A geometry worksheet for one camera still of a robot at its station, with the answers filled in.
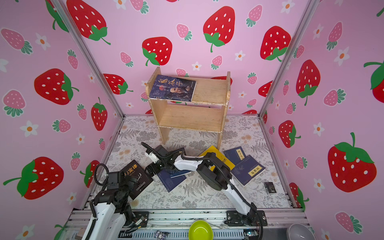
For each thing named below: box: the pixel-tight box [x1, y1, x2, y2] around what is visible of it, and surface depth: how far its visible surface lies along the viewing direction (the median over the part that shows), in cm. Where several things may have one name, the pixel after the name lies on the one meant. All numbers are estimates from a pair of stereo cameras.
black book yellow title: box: [119, 159, 154, 201], surface depth 88 cm
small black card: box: [265, 182, 277, 194], surface depth 84 cm
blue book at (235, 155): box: [223, 146, 247, 166], surface depth 100 cm
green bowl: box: [188, 220, 214, 240], surface depth 71 cm
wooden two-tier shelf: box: [145, 67, 231, 150], surface depth 88 cm
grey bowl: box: [286, 223, 317, 240], surface depth 69 cm
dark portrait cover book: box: [149, 74, 197, 102], surface depth 73 cm
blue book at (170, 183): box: [157, 169, 187, 193], surface depth 88 cm
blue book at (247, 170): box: [230, 154, 266, 187], surface depth 92 cm
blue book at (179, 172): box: [170, 170, 191, 179], surface depth 90 cm
